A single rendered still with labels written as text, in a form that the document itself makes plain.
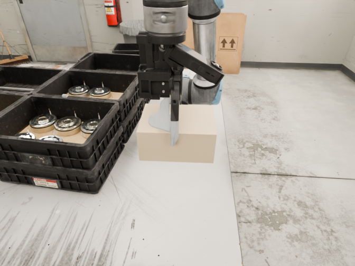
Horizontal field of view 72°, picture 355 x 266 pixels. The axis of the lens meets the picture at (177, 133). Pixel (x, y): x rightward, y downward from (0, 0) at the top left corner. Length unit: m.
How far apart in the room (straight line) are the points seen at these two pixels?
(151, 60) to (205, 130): 0.17
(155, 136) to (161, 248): 0.40
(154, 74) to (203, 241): 0.54
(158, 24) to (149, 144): 0.23
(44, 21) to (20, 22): 0.38
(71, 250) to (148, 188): 0.31
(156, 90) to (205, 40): 0.52
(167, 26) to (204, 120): 0.21
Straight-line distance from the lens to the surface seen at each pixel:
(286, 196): 1.99
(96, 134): 0.85
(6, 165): 1.06
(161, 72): 0.46
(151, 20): 0.44
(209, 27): 0.94
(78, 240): 0.86
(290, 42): 4.27
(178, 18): 0.44
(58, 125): 1.07
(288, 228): 1.82
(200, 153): 0.52
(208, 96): 1.08
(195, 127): 0.51
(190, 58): 0.46
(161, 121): 0.47
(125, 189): 0.95
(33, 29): 4.77
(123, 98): 1.05
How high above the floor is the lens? 1.39
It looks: 35 degrees down
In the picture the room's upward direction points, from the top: straight up
